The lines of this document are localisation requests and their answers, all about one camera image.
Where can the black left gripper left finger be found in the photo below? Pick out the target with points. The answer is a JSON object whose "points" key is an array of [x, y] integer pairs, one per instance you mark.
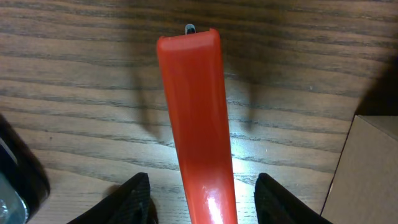
{"points": [[130, 203]]}

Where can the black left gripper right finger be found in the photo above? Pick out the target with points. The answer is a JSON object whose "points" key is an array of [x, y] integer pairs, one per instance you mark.
{"points": [[276, 205]]}

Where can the orange stapler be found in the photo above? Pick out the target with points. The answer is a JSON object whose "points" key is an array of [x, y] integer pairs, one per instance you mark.
{"points": [[191, 66]]}

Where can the brown cardboard box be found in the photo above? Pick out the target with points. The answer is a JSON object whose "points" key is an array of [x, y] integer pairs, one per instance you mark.
{"points": [[364, 188]]}

